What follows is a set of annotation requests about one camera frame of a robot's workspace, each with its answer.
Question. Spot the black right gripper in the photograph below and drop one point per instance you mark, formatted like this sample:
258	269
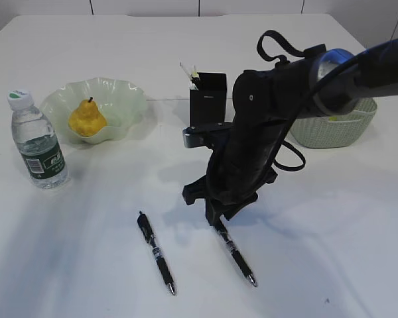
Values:
265	103

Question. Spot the transparent plastic ruler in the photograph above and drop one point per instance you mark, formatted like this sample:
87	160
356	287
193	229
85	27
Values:
188	74

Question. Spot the clear water bottle green label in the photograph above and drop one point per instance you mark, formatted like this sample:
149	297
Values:
36	141

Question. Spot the black square pen holder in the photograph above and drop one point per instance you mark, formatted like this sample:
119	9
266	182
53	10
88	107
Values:
208	103

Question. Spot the green wavy glass plate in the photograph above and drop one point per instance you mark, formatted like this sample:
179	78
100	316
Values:
120	102

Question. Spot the black pen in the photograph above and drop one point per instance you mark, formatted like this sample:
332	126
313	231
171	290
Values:
235	253
150	238
196	81

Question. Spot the yellow pear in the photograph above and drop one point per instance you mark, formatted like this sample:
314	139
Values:
87	120

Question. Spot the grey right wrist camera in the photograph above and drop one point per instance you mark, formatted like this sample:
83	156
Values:
209	135

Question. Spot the green woven plastic basket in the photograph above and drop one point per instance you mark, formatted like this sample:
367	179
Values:
319	132

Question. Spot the blue black right robot arm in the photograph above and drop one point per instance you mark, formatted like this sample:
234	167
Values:
314	82

